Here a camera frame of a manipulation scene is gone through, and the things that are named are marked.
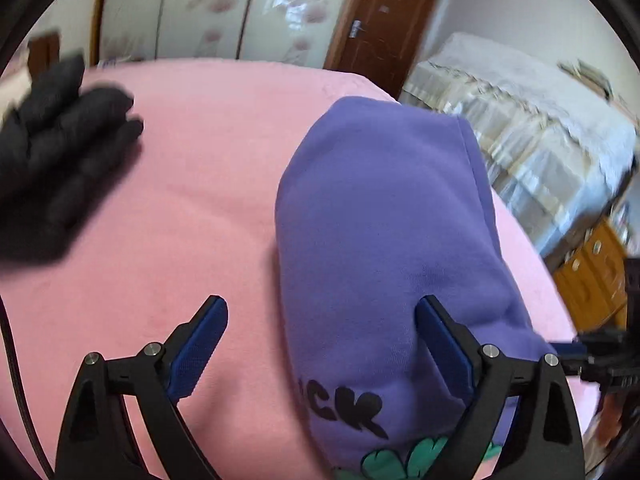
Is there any dark wooden headboard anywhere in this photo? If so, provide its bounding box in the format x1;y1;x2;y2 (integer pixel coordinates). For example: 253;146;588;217
27;29;61;80

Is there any floral sliding wardrobe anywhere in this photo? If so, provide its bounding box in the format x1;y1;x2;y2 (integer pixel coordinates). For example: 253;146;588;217
91;0;345;68

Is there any black cable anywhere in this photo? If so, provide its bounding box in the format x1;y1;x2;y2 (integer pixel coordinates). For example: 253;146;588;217
0;294;56;480

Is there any cream lace covered furniture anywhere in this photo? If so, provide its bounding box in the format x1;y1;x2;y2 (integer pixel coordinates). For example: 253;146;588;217
400;32;636;264

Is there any stack of books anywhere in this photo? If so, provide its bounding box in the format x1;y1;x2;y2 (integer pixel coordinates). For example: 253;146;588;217
556;60;614;101

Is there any purple zip hoodie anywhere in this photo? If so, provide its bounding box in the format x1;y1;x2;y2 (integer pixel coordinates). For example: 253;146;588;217
276;96;550;479

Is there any yellow wooden drawer cabinet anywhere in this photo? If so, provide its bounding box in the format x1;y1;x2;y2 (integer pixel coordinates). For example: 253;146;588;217
552;218;627;333

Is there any pink bed blanket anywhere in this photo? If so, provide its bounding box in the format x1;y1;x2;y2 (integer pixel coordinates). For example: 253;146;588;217
0;56;609;480

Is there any brown wooden door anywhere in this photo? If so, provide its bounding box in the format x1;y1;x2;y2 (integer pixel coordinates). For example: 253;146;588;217
324;0;438;98

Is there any black puffer jacket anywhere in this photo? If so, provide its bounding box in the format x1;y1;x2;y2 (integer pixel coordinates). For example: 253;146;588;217
1;54;143;263

